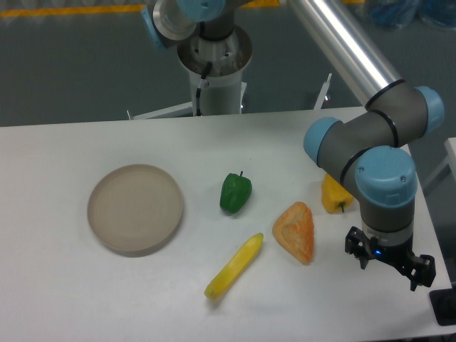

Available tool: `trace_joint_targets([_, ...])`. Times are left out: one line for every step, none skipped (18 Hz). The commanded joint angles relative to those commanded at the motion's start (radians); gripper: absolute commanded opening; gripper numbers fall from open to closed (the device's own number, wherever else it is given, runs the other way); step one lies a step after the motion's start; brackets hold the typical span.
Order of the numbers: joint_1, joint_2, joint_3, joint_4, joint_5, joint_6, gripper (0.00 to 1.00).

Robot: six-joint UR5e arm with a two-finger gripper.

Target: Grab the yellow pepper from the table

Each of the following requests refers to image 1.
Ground black device at table edge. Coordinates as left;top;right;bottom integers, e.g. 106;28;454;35
429;289;455;326

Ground green bell pepper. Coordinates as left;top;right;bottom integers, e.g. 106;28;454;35
219;171;252;214

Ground orange triangular bread slice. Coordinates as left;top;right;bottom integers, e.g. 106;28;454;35
272;202;314;265

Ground beige round plate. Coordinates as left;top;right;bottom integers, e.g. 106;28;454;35
87;164;184;257

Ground white metal frame bracket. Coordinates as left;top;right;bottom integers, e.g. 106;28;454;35
313;73;332;110

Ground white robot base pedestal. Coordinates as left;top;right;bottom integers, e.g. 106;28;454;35
177;26;252;116

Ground yellow bell pepper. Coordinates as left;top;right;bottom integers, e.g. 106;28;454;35
321;174;354;214

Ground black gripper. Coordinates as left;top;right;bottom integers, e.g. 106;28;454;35
345;223;436;291

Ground black cable on pedestal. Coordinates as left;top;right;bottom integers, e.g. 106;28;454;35
194;61;214;117

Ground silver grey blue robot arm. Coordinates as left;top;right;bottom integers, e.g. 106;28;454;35
141;1;445;289

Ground yellow corn cob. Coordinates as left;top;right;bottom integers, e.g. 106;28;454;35
204;233;264;301

